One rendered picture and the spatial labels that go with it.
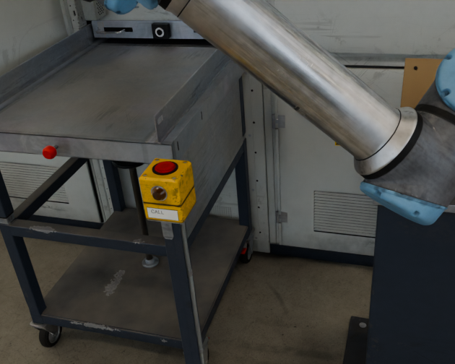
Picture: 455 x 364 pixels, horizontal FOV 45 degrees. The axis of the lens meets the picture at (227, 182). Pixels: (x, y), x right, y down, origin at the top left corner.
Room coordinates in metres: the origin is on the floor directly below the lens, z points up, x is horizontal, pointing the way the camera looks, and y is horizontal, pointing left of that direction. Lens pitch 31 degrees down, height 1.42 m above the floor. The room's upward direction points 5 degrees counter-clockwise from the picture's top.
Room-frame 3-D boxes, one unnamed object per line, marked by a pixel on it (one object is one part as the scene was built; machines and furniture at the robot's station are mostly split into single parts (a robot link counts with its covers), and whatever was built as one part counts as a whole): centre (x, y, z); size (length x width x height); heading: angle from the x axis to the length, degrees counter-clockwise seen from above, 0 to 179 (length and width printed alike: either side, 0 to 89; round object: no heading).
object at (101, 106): (1.54, 0.30, 0.82); 0.68 x 0.62 x 0.06; 161
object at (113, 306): (1.54, 0.30, 0.46); 0.64 x 0.58 x 0.66; 161
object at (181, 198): (0.92, 0.12, 0.85); 0.08 x 0.08 x 0.10; 71
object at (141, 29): (1.92, 0.17, 0.89); 0.54 x 0.05 x 0.06; 71
